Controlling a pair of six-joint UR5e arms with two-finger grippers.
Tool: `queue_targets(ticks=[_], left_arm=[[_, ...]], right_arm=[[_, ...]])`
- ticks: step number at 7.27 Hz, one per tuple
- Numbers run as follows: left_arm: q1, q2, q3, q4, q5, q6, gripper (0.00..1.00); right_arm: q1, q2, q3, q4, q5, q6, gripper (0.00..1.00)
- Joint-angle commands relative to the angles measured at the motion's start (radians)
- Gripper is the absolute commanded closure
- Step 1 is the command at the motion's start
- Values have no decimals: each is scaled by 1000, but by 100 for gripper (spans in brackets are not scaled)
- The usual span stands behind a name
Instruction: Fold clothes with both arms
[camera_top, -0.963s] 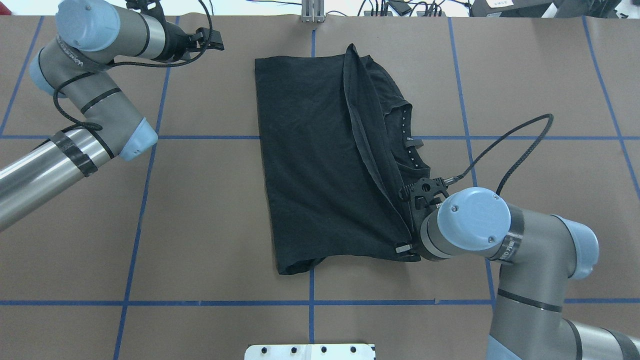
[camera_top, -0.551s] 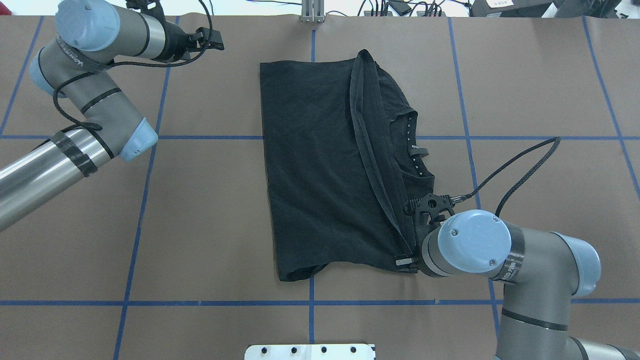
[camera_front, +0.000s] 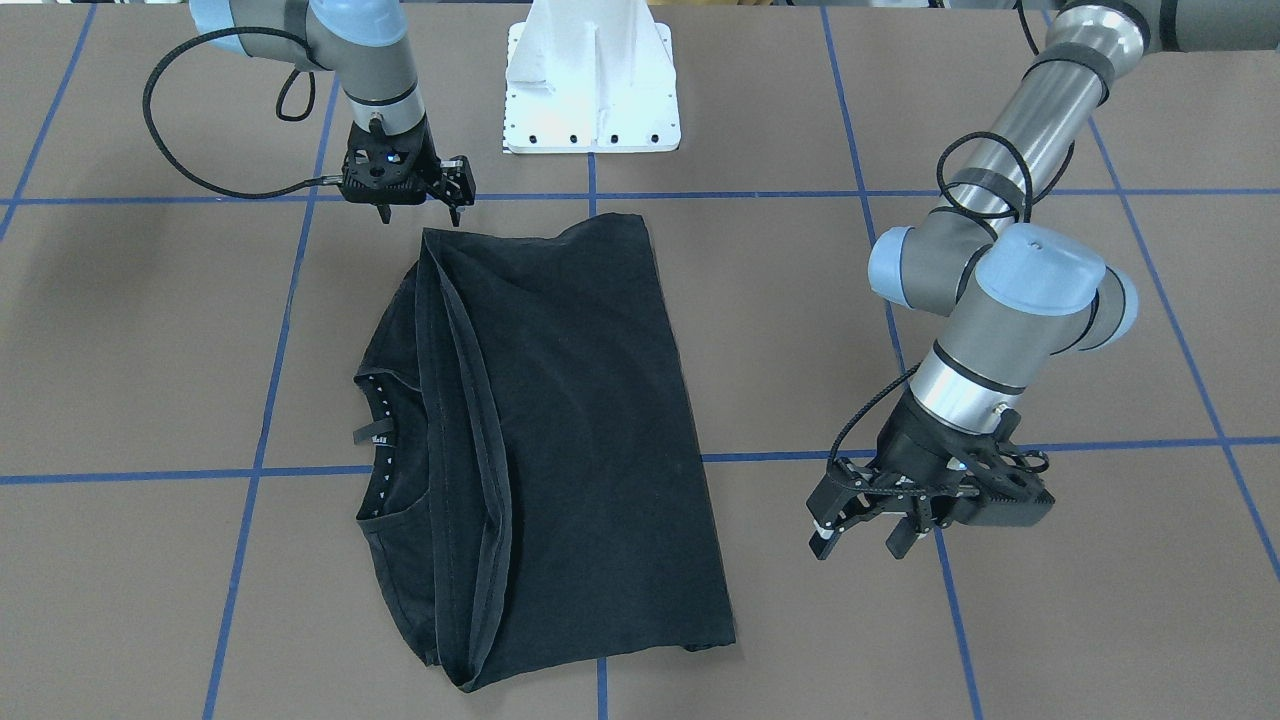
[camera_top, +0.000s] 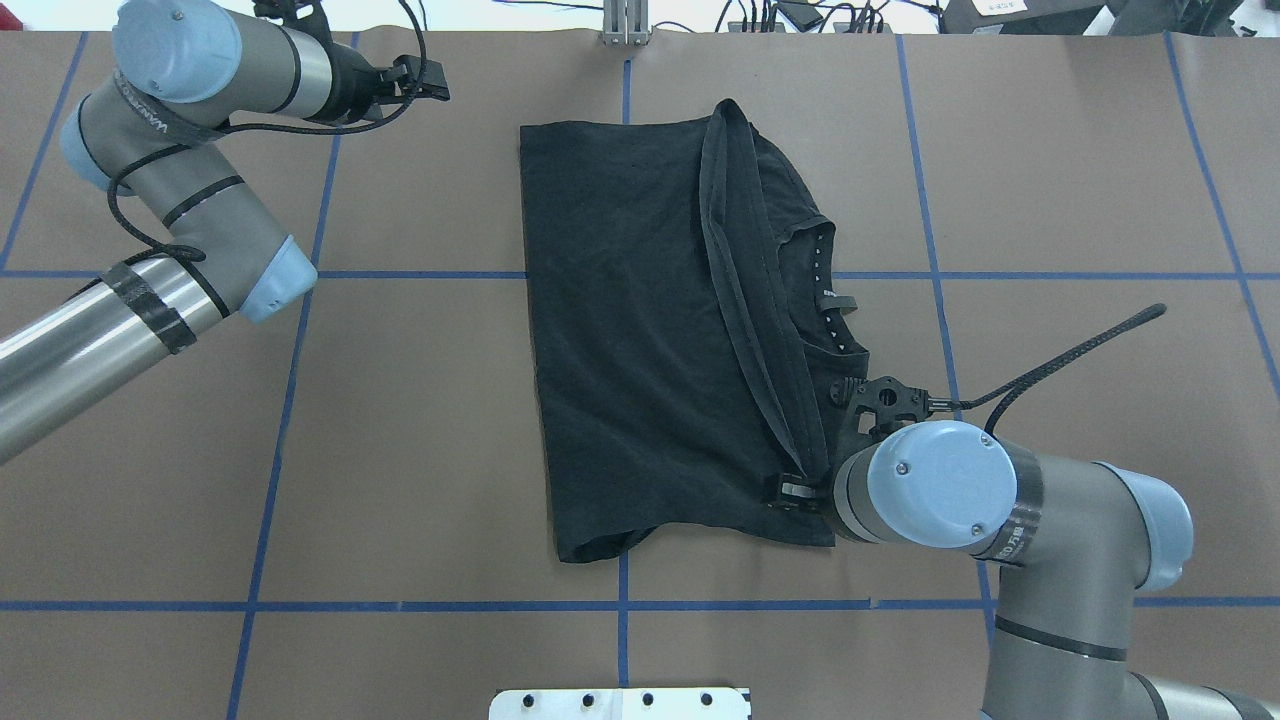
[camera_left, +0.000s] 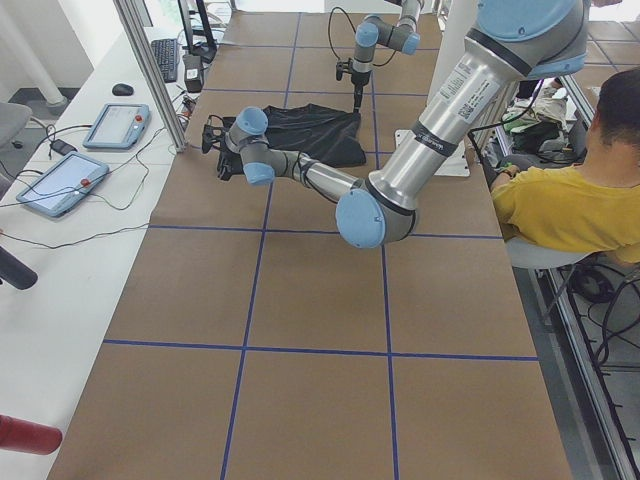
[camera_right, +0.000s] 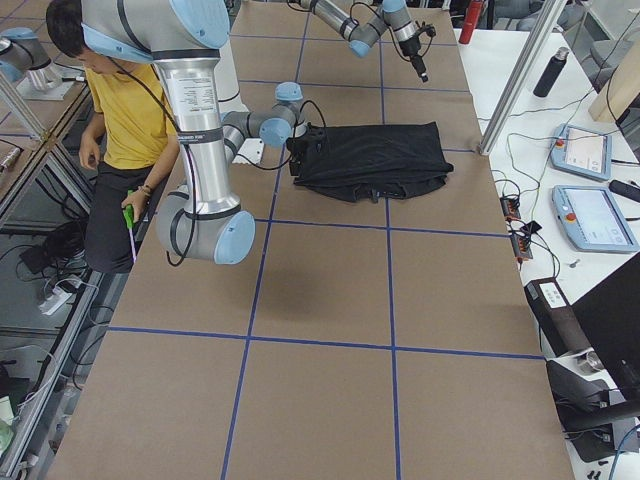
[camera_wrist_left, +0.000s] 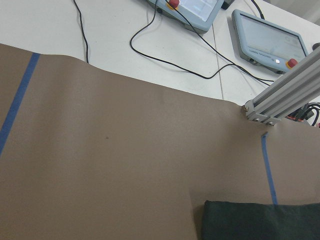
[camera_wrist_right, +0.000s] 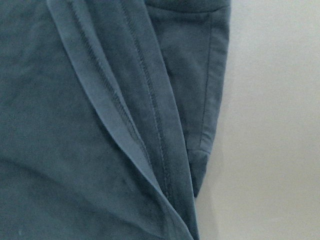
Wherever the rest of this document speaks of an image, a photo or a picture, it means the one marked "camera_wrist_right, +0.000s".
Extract black graphic t-shirt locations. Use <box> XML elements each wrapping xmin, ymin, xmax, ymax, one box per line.
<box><xmin>0</xmin><ymin>0</ymin><xmax>231</xmax><ymax>240</ymax></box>

